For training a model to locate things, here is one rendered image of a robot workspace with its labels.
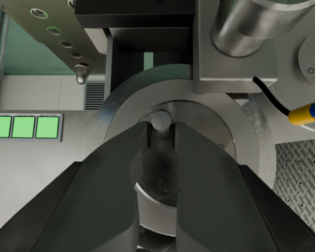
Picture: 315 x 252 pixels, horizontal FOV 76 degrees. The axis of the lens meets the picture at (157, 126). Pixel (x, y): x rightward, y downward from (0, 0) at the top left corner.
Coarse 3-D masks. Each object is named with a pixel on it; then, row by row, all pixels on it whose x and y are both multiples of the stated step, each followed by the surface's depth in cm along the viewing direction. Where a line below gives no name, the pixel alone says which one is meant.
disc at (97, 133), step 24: (144, 72) 17; (168, 72) 17; (192, 72) 17; (120, 96) 16; (240, 96) 16; (96, 120) 16; (264, 120) 16; (96, 144) 16; (264, 144) 15; (264, 168) 15; (144, 240) 15; (168, 240) 15
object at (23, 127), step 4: (16, 120) 50; (20, 120) 50; (24, 120) 50; (28, 120) 50; (32, 120) 50; (16, 124) 50; (20, 124) 50; (24, 124) 50; (28, 124) 50; (32, 124) 50; (16, 128) 50; (20, 128) 50; (24, 128) 50; (28, 128) 49; (32, 128) 49; (16, 132) 49; (20, 132) 49; (24, 132) 49; (28, 132) 49; (32, 132) 49; (12, 136) 49; (16, 136) 49; (20, 136) 49; (24, 136) 49; (28, 136) 49
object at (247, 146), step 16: (176, 80) 16; (192, 80) 16; (144, 96) 16; (160, 96) 15; (176, 96) 15; (192, 96) 15; (208, 96) 15; (224, 96) 15; (128, 112) 15; (144, 112) 15; (224, 112) 15; (240, 112) 15; (112, 128) 15; (240, 128) 15; (240, 144) 15; (256, 144) 15; (240, 160) 14; (256, 160) 14; (144, 208) 14; (160, 208) 14; (144, 224) 14; (160, 224) 14
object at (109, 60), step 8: (112, 40) 18; (112, 48) 18; (112, 56) 18; (120, 56) 21; (128, 56) 25; (136, 56) 32; (112, 64) 18; (120, 64) 21; (128, 64) 25; (136, 64) 32; (112, 72) 18; (120, 72) 21; (128, 72) 26; (136, 72) 32; (112, 80) 18; (120, 80) 21; (104, 88) 17; (112, 88) 18; (104, 96) 17
